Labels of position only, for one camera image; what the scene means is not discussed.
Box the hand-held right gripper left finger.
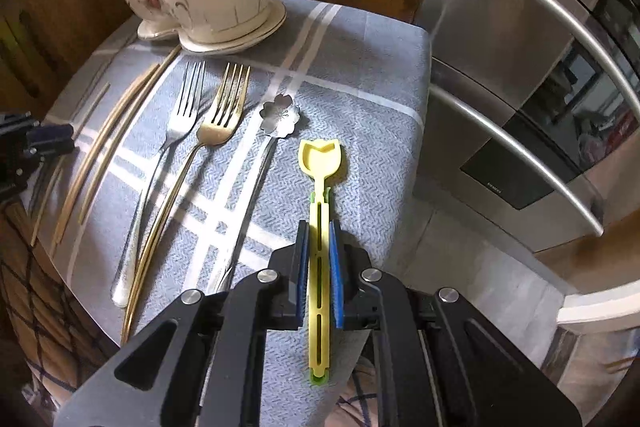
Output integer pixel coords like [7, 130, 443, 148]
[54, 221, 310, 427]

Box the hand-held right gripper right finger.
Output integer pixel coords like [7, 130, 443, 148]
[327, 221, 583, 427]

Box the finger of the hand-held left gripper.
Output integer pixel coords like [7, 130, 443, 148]
[22, 123, 77, 160]

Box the yellow tulip-shaped plastic spoon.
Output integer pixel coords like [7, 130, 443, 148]
[297, 138, 347, 385]

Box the silver fork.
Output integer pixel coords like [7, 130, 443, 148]
[111, 60, 207, 308]

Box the silver flower-shaped spoon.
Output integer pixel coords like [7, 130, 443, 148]
[207, 93, 302, 295]

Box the gold fork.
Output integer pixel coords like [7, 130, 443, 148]
[121, 63, 251, 345]

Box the brown diamond-pattern cloth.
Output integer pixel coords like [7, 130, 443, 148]
[0, 202, 108, 408]

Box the grey plaid tablecloth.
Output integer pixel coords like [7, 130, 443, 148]
[30, 0, 432, 427]

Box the white ledge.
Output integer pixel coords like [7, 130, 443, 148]
[555, 292, 640, 333]

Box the stainless steel oven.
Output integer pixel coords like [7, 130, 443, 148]
[415, 0, 640, 253]

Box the curved steel oven handle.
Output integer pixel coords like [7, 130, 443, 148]
[429, 85, 607, 239]
[479, 0, 640, 100]

